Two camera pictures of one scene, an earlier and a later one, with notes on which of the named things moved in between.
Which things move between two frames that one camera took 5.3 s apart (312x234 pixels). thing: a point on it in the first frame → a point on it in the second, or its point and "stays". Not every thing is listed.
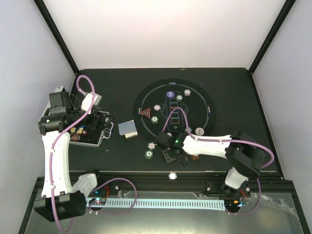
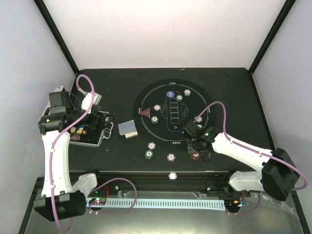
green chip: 179,98 stays
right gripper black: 167,158 → 190,149
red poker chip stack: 195,157 stays
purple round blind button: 170,94 stays
